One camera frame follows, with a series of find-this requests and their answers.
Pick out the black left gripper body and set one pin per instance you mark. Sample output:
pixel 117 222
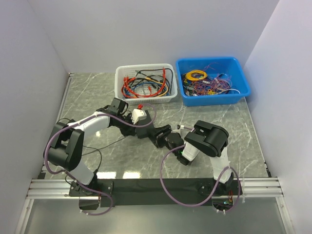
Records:
pixel 125 128

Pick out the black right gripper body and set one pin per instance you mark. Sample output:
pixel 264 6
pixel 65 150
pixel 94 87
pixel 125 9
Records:
pixel 174 151

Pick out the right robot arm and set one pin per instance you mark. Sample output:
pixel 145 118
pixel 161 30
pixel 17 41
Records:
pixel 212 141

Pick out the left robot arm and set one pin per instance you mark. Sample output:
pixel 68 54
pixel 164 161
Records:
pixel 63 151

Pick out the white plastic basket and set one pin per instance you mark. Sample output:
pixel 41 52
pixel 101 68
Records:
pixel 145 83

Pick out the blue plastic bin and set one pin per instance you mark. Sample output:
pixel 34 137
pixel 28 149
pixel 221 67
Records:
pixel 211 81

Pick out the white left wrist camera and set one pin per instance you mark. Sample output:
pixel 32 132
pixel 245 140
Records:
pixel 137 115

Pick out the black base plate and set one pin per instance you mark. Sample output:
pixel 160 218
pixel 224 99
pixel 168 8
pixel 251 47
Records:
pixel 149 191

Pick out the aluminium rail frame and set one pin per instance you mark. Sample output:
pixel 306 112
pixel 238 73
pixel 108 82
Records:
pixel 261 210

